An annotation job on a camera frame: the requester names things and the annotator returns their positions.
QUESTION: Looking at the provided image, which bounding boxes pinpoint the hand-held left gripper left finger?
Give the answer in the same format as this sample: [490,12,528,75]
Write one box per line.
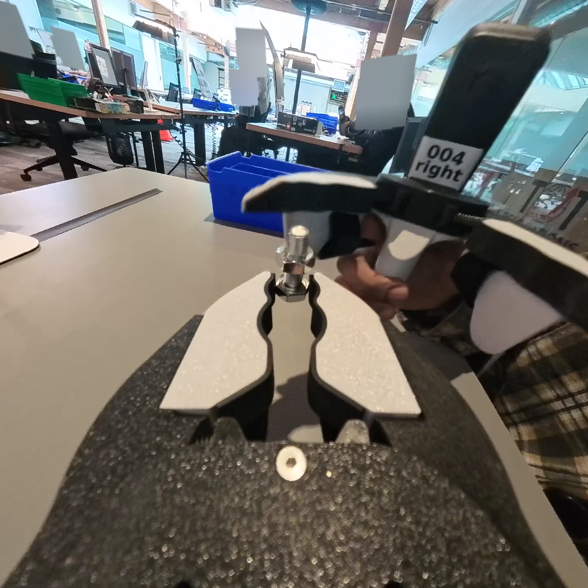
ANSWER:
[160,270,276,441]

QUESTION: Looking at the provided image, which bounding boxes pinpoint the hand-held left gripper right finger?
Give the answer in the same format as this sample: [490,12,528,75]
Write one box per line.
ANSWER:
[309,272,423,439]

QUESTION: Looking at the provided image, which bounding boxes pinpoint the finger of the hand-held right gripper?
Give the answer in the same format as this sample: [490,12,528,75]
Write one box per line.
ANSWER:
[451,218,588,355]
[240,173,381,259]

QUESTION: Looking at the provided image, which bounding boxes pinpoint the silver bolt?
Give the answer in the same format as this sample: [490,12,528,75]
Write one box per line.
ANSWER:
[275,225,318,304]

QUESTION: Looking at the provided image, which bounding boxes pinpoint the silver flange nut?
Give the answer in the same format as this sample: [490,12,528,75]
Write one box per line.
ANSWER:
[277,245,318,273]

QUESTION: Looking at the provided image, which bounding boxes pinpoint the blue plastic bin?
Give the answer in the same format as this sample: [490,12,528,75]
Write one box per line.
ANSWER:
[207,152,331,232]

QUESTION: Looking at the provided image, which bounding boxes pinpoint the person's right forearm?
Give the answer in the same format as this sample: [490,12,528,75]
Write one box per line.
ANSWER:
[397,299,588,499]

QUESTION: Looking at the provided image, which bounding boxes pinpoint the person's right hand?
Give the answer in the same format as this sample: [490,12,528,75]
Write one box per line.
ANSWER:
[335,215,466,322]

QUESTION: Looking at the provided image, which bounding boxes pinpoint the wooden desk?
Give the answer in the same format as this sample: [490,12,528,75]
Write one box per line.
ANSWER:
[0,89,182,180]
[246,122,364,173]

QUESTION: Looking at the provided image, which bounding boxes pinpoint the black box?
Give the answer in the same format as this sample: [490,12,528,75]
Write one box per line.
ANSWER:
[277,112,322,135]

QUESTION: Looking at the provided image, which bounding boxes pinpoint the black tripod stand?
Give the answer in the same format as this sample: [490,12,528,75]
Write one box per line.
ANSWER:
[168,23,207,177]

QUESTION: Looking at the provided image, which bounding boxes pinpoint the black computer monitor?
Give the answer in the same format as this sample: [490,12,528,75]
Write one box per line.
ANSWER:
[110,48,138,92]
[87,43,121,88]

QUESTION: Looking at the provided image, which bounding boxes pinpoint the black office chair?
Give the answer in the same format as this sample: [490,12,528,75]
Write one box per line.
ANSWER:
[21,119,106,182]

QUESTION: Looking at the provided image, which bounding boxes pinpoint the green plastic bin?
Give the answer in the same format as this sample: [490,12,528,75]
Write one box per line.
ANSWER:
[17,73,88,108]

